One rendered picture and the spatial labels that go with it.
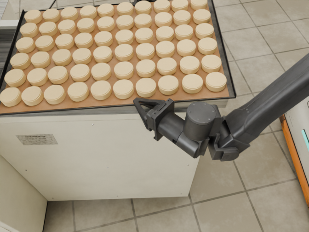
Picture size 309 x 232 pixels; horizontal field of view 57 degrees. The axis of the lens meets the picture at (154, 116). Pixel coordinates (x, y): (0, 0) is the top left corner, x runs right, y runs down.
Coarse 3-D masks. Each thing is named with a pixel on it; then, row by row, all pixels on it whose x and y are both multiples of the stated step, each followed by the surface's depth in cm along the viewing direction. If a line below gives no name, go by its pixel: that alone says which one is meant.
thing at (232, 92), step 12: (168, 0) 91; (24, 12) 92; (216, 24) 84; (216, 36) 81; (12, 48) 83; (228, 72) 74; (0, 84) 76; (228, 84) 71; (72, 108) 71; (84, 108) 70; (96, 108) 70
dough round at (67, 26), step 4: (64, 20) 86; (68, 20) 86; (60, 24) 85; (64, 24) 85; (68, 24) 85; (72, 24) 85; (60, 28) 84; (64, 28) 84; (68, 28) 84; (72, 28) 84; (60, 32) 85; (64, 32) 84; (68, 32) 84; (72, 32) 85
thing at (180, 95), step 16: (80, 16) 90; (112, 16) 89; (192, 16) 86; (80, 32) 85; (96, 32) 85; (112, 32) 85; (112, 48) 81; (176, 48) 79; (32, 64) 79; (112, 64) 78; (48, 80) 76; (112, 80) 74; (112, 96) 72; (160, 96) 71; (176, 96) 70; (192, 96) 70; (208, 96) 70; (224, 96) 69; (0, 112) 71
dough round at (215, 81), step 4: (212, 72) 71; (216, 72) 71; (208, 76) 70; (212, 76) 70; (216, 76) 70; (220, 76) 70; (224, 76) 70; (208, 80) 70; (212, 80) 70; (216, 80) 70; (220, 80) 70; (224, 80) 70; (208, 84) 69; (212, 84) 69; (216, 84) 69; (220, 84) 69; (224, 84) 69; (208, 88) 70; (212, 88) 69; (216, 88) 69; (220, 88) 69
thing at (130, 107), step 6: (180, 102) 77; (186, 102) 77; (192, 102) 77; (210, 102) 77; (216, 102) 77; (222, 102) 78; (102, 108) 78; (108, 108) 78; (114, 108) 78; (120, 108) 78; (126, 108) 78; (132, 108) 78; (144, 108) 79; (180, 108) 79; (186, 108) 79
